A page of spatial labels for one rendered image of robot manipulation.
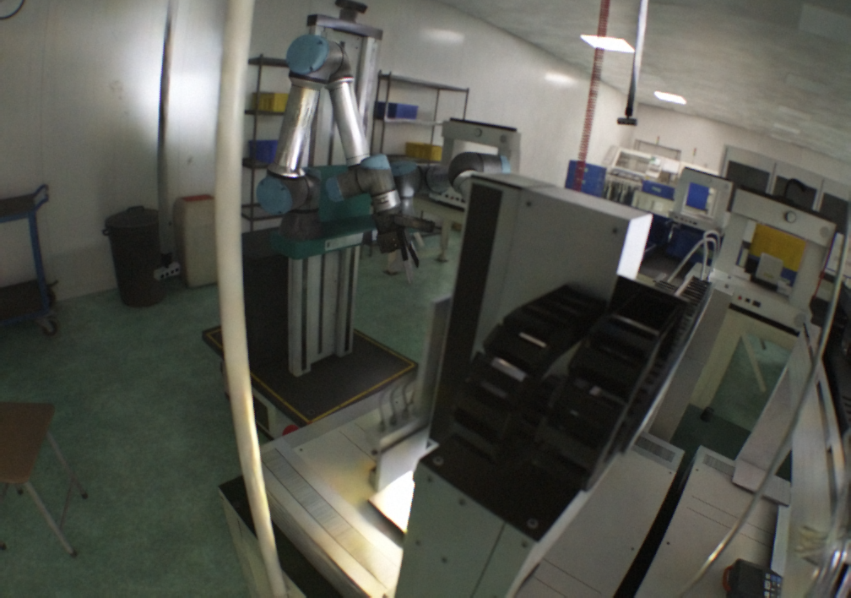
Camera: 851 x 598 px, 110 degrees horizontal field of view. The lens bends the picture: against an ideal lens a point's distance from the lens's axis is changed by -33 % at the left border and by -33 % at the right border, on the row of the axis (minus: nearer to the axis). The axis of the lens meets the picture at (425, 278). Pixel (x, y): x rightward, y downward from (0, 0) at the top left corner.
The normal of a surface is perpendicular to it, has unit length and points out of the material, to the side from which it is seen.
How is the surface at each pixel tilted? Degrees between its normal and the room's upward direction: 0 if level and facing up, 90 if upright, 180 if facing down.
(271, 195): 97
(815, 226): 90
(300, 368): 90
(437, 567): 90
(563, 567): 0
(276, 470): 0
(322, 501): 0
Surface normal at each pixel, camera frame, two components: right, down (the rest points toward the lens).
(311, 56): -0.19, 0.21
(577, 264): -0.67, 0.19
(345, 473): 0.13, -0.92
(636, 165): -0.48, -0.36
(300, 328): 0.78, 0.32
